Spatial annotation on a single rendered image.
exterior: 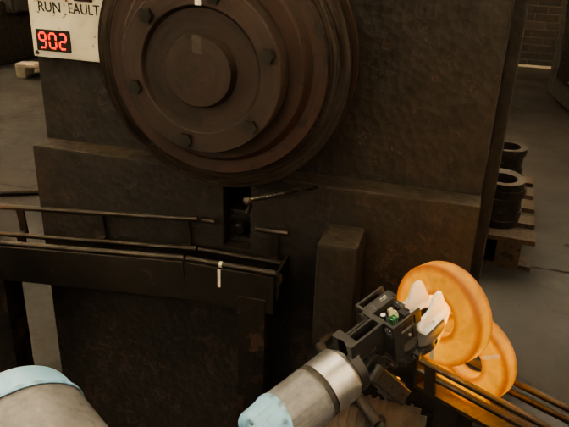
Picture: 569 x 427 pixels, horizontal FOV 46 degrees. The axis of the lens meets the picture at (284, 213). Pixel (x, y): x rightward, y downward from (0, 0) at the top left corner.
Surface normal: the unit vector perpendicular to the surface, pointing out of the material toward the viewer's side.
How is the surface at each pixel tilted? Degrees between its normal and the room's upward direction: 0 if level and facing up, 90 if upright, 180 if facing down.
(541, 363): 0
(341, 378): 46
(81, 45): 90
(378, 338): 90
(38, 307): 0
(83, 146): 0
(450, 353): 88
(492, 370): 90
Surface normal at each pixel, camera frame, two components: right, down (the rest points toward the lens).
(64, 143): 0.04, -0.91
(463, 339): -0.78, 0.20
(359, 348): 0.62, 0.34
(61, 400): 0.32, -0.93
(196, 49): -0.28, 0.39
